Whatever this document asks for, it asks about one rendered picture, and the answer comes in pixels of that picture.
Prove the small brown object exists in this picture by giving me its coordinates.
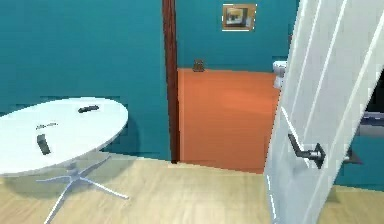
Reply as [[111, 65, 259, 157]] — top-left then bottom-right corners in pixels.
[[192, 59, 206, 73]]

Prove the framed wall picture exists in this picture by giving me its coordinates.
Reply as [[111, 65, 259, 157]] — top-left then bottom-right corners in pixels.
[[221, 3, 258, 32]]

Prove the white room door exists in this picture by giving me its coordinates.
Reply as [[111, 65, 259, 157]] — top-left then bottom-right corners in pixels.
[[263, 0, 384, 224]]

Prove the black door handle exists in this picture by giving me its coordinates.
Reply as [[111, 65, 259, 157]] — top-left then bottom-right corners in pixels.
[[287, 133, 326, 170]]

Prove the white round table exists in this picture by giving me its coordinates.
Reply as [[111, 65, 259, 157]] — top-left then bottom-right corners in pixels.
[[0, 96, 130, 224]]

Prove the dark brown door frame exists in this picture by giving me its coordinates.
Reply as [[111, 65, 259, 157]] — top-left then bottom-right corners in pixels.
[[161, 0, 181, 165]]

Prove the black remote control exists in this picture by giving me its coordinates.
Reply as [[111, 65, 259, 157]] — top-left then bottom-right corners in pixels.
[[36, 133, 52, 156], [77, 104, 100, 114]]

